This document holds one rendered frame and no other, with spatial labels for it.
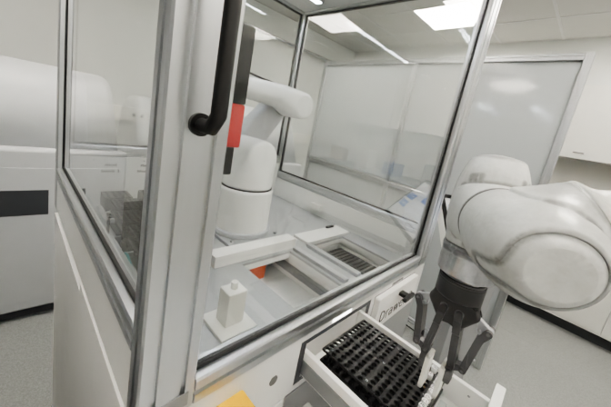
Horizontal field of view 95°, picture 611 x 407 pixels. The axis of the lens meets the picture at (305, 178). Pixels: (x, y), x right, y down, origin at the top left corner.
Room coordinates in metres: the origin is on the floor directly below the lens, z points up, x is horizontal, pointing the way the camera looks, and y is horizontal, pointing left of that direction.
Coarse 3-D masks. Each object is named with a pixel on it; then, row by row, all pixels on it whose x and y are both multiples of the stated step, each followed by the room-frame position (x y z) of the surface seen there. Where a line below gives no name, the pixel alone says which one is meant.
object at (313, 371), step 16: (352, 320) 0.72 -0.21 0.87; (368, 320) 0.71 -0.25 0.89; (320, 336) 0.61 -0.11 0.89; (336, 336) 0.67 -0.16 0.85; (320, 352) 0.62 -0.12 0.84; (416, 352) 0.61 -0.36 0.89; (304, 368) 0.54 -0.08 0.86; (320, 368) 0.51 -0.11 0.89; (320, 384) 0.50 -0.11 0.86; (336, 384) 0.48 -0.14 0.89; (448, 384) 0.56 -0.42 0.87; (464, 384) 0.54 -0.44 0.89; (336, 400) 0.47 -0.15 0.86; (352, 400) 0.46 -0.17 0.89; (448, 400) 0.55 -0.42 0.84; (464, 400) 0.53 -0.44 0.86; (480, 400) 0.52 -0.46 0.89
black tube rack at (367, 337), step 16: (352, 336) 0.62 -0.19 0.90; (368, 336) 0.63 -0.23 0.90; (384, 336) 0.64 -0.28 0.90; (336, 352) 0.59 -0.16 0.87; (352, 352) 0.60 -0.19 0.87; (368, 352) 0.57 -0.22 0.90; (384, 352) 0.58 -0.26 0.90; (400, 352) 0.60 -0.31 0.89; (336, 368) 0.54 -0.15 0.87; (352, 368) 0.52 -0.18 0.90; (368, 368) 0.56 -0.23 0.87; (384, 368) 0.54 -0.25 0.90; (400, 368) 0.58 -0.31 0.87; (416, 368) 0.55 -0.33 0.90; (352, 384) 0.51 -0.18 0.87; (368, 384) 0.49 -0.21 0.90; (384, 384) 0.50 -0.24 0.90; (400, 384) 0.50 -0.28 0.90; (416, 384) 0.51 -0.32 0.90; (368, 400) 0.48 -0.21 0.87; (384, 400) 0.49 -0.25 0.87; (400, 400) 0.49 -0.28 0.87; (416, 400) 0.48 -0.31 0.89
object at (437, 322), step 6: (444, 306) 0.45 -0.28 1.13; (438, 312) 0.46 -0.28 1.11; (444, 312) 0.45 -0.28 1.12; (438, 318) 0.45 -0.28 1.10; (432, 324) 0.46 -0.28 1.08; (438, 324) 0.45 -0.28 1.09; (432, 330) 0.46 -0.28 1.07; (438, 330) 0.47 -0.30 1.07; (426, 336) 0.46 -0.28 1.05; (432, 336) 0.46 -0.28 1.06; (426, 342) 0.46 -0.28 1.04; (432, 342) 0.46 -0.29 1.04; (426, 348) 0.46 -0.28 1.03
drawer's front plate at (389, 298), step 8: (408, 280) 0.91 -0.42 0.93; (416, 280) 0.96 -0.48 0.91; (392, 288) 0.83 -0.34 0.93; (400, 288) 0.85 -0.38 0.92; (408, 288) 0.91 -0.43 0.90; (376, 296) 0.77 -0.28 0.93; (384, 296) 0.78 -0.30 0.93; (392, 296) 0.81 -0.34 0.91; (400, 296) 0.87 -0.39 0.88; (376, 304) 0.76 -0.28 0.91; (384, 304) 0.78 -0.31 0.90; (392, 304) 0.83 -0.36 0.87; (400, 304) 0.89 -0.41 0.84; (376, 312) 0.75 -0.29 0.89; (392, 312) 0.84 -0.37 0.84; (376, 320) 0.76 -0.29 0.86; (384, 320) 0.80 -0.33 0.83
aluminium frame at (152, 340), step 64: (64, 0) 0.91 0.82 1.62; (192, 0) 0.31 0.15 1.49; (64, 64) 0.91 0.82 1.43; (192, 64) 0.31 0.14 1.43; (64, 128) 0.91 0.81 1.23; (64, 192) 0.77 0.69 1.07; (192, 192) 0.32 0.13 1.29; (192, 256) 0.33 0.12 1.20; (128, 320) 0.33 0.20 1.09; (192, 320) 0.34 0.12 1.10; (320, 320) 0.57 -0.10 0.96; (128, 384) 0.31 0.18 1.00; (192, 384) 0.35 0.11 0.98
